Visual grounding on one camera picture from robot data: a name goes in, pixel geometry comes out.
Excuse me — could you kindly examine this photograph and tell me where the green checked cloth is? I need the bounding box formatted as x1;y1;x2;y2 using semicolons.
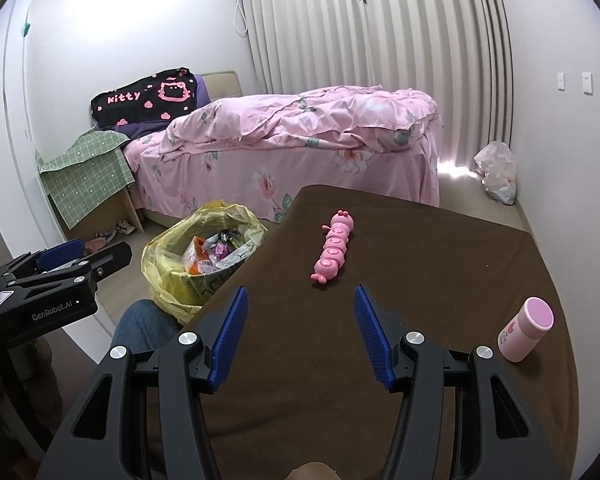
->
36;127;136;228

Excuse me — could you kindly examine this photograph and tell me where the wooden nightstand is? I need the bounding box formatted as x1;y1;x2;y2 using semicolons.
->
47;185;146;243

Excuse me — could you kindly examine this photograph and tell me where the beige headboard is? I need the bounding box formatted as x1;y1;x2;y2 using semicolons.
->
200;71;243;101

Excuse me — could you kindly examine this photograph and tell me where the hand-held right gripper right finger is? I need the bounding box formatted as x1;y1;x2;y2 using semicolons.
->
354;284;566;480

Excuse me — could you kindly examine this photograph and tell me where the black blanket with pink print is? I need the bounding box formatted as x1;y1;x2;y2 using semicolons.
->
90;66;199;130

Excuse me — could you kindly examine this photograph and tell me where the orange plastic bag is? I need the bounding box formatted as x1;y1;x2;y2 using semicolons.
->
182;236;218;277

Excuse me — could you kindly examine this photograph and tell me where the pink bottle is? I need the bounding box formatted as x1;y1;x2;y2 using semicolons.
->
496;297;554;363

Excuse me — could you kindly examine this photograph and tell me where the bed with pink floral sheet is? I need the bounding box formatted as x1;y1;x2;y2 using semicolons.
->
124;86;443;225

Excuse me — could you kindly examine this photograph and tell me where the white plastic bag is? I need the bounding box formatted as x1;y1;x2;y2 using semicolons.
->
474;141;517;206

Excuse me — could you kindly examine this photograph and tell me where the pink slipper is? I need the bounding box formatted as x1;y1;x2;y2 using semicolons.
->
84;236;117;255

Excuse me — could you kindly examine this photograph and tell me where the white wall cable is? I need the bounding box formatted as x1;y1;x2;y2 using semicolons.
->
232;0;250;36

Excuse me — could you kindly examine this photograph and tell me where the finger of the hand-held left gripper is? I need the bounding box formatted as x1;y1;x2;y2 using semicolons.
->
0;239;87;282
0;241;133;306

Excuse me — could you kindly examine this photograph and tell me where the pink floral duvet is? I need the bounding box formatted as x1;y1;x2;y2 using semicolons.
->
165;86;438;156

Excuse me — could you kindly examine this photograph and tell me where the pink caterpillar toy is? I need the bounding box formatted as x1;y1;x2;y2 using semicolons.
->
309;210;355;288

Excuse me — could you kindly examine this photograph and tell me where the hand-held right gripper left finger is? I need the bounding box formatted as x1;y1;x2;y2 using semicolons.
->
40;286;251;480

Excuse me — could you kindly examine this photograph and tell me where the white pleated curtain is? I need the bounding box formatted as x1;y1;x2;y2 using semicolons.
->
240;0;513;171

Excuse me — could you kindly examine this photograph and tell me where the person's leg in jeans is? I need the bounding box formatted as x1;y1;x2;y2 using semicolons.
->
111;299;201;361

